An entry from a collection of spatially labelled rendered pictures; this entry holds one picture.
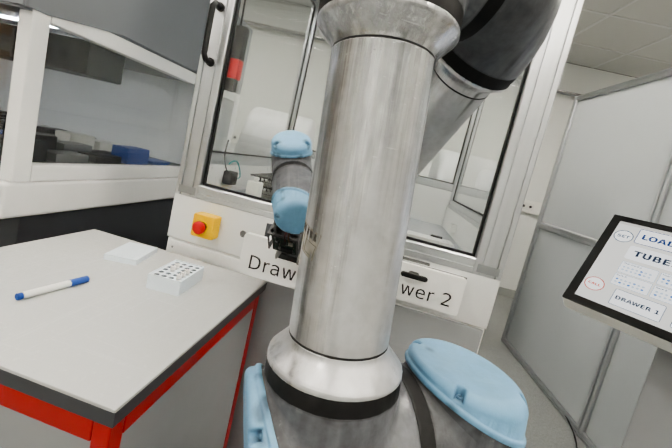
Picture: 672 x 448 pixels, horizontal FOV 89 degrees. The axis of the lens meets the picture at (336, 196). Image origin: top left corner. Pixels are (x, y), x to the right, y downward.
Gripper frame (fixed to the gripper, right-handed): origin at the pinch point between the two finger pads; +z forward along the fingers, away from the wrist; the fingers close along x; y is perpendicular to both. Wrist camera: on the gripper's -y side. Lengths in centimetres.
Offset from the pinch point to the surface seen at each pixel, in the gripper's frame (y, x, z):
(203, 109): -32, -43, -15
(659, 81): -178, 149, -7
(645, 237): -28, 86, -10
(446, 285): -11.8, 41.0, 10.4
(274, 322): 2.4, -5.4, 33.4
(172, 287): 15.4, -25.4, 5.7
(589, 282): -16, 74, -1
